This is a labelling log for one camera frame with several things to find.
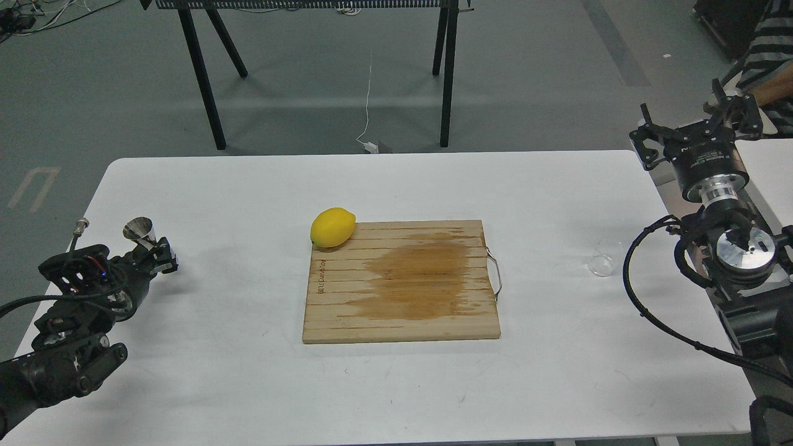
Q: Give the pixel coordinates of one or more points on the clear glass measuring cup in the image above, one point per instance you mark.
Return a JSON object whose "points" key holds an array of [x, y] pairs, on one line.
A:
{"points": [[607, 258]]}

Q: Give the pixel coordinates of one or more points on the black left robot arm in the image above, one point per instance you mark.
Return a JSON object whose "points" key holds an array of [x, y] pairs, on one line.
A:
{"points": [[71, 354]]}

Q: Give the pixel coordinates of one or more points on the white side table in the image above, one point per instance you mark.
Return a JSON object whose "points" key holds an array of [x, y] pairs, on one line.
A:
{"points": [[769, 164]]}

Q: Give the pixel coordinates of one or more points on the person in striped shirt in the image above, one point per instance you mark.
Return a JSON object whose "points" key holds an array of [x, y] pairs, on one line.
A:
{"points": [[766, 68]]}

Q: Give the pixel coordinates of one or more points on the steel double jigger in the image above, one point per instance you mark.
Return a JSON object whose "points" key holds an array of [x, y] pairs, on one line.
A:
{"points": [[141, 231]]}

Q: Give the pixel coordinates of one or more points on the black metal frame table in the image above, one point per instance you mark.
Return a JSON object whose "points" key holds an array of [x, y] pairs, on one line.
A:
{"points": [[312, 38]]}

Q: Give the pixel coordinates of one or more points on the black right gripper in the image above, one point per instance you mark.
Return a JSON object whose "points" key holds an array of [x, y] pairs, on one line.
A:
{"points": [[710, 161]]}

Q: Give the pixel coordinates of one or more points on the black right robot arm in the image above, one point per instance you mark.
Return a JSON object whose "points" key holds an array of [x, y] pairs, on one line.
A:
{"points": [[726, 246]]}

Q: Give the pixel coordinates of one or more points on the wooden cutting board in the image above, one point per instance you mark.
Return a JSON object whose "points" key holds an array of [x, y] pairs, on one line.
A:
{"points": [[402, 281]]}

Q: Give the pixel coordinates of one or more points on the yellow lemon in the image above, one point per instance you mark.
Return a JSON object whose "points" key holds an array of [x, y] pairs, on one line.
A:
{"points": [[332, 227]]}

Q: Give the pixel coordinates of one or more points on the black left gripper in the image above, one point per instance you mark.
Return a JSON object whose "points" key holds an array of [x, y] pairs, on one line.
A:
{"points": [[119, 283]]}

